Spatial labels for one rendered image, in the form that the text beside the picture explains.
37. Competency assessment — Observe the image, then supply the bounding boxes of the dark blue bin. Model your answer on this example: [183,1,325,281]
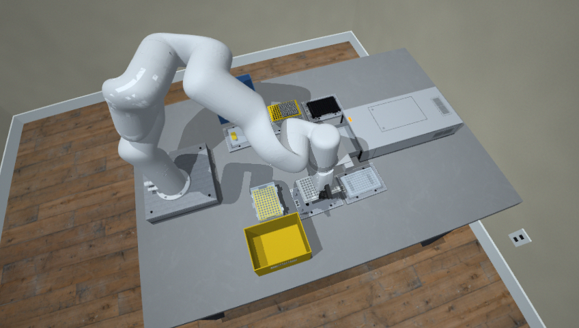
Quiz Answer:
[218,74,253,124]

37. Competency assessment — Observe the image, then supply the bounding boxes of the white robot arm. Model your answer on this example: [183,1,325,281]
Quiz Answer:
[102,33,354,201]

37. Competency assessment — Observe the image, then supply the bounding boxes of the yellow open-top bin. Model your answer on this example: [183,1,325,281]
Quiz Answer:
[244,212,311,276]

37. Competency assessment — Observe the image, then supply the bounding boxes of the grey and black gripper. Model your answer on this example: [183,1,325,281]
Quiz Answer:
[307,162,333,199]

